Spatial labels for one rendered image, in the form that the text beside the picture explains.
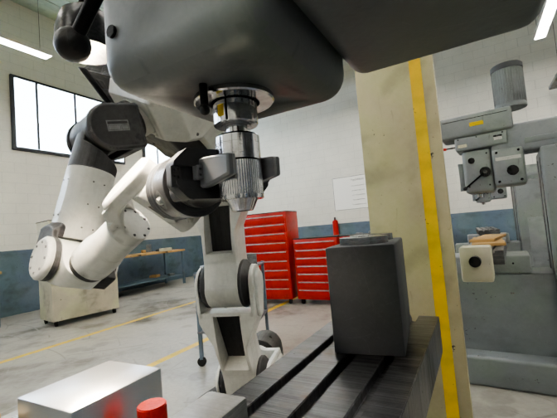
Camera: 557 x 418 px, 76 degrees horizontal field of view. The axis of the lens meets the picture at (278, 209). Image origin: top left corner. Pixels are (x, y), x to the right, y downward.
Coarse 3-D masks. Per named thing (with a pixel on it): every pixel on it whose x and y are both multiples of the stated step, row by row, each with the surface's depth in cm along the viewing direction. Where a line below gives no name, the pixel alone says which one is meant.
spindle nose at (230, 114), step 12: (228, 96) 36; (240, 96) 36; (216, 108) 37; (228, 108) 36; (240, 108) 36; (252, 108) 37; (216, 120) 37; (228, 120) 36; (240, 120) 36; (252, 120) 37
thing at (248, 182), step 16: (224, 144) 36; (240, 144) 36; (256, 144) 37; (240, 160) 36; (256, 160) 37; (240, 176) 35; (256, 176) 36; (224, 192) 36; (240, 192) 35; (256, 192) 36
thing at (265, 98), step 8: (208, 88) 35; (216, 88) 34; (224, 88) 34; (232, 88) 34; (240, 88) 34; (248, 88) 34; (256, 88) 35; (264, 88) 36; (208, 96) 35; (216, 96) 36; (256, 96) 37; (264, 96) 37; (272, 96) 37; (200, 104) 38; (264, 104) 39
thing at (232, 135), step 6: (228, 132) 36; (234, 132) 36; (240, 132) 36; (246, 132) 36; (252, 132) 37; (216, 138) 37; (222, 138) 36; (228, 138) 36; (234, 138) 36; (240, 138) 36; (246, 138) 36; (252, 138) 36; (258, 138) 37; (216, 144) 37
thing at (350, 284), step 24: (360, 240) 63; (384, 240) 64; (336, 264) 63; (360, 264) 61; (384, 264) 60; (336, 288) 63; (360, 288) 61; (384, 288) 60; (336, 312) 63; (360, 312) 61; (384, 312) 60; (408, 312) 74; (336, 336) 63; (360, 336) 61; (384, 336) 60; (408, 336) 67
